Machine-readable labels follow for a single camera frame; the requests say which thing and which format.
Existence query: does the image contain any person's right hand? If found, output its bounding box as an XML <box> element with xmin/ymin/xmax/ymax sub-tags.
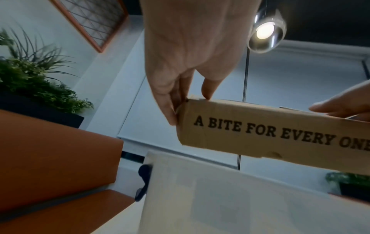
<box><xmin>308</xmin><ymin>79</ymin><xmax>370</xmax><ymax>122</ymax></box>

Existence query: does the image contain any person's left hand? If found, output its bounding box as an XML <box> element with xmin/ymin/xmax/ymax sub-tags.
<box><xmin>138</xmin><ymin>0</ymin><xmax>264</xmax><ymax>126</ymax></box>

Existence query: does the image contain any brown cardboard box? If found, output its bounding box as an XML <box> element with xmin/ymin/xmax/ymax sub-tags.
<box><xmin>175</xmin><ymin>94</ymin><xmax>370</xmax><ymax>177</ymax></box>

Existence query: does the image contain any green leafy plant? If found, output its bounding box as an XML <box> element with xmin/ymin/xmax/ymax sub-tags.
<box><xmin>325</xmin><ymin>172</ymin><xmax>370</xmax><ymax>187</ymax></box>
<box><xmin>0</xmin><ymin>25</ymin><xmax>94</xmax><ymax>115</ymax></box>

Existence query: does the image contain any glass pendant lamp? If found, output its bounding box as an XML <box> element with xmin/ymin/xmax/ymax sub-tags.
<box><xmin>247</xmin><ymin>7</ymin><xmax>288</xmax><ymax>54</ymax></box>

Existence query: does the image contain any orange leather bench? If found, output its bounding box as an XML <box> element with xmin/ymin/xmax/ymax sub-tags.
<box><xmin>329</xmin><ymin>193</ymin><xmax>370</xmax><ymax>204</ymax></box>
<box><xmin>0</xmin><ymin>109</ymin><xmax>136</xmax><ymax>234</ymax></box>

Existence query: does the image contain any grey window frame post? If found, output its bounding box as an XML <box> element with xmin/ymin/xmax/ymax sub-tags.
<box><xmin>236</xmin><ymin>49</ymin><xmax>251</xmax><ymax>171</ymax></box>

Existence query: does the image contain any orange picture frame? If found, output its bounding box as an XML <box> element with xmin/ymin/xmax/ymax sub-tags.
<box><xmin>49</xmin><ymin>0</ymin><xmax>130</xmax><ymax>54</ymax></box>

